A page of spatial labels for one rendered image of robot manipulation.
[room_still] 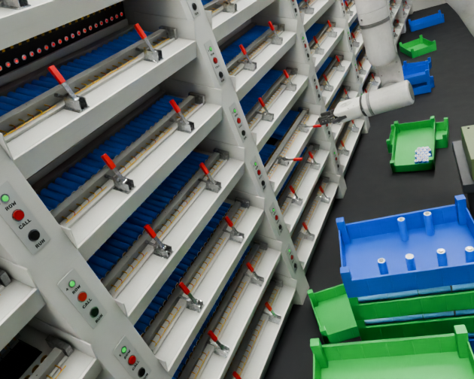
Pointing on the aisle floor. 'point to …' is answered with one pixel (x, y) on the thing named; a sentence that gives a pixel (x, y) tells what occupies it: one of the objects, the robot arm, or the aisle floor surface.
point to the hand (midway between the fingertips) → (325, 117)
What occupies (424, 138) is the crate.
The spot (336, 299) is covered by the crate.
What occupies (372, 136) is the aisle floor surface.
